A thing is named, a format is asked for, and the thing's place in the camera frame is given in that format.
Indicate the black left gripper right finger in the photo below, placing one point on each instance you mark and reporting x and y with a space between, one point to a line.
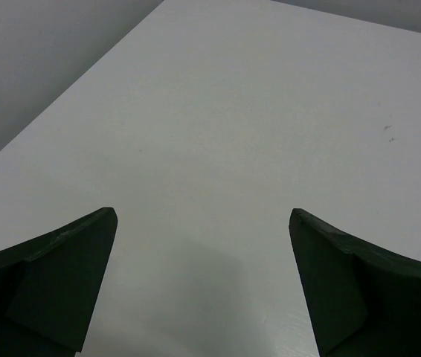
363 300

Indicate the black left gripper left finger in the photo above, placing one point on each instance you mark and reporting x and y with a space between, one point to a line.
49 286

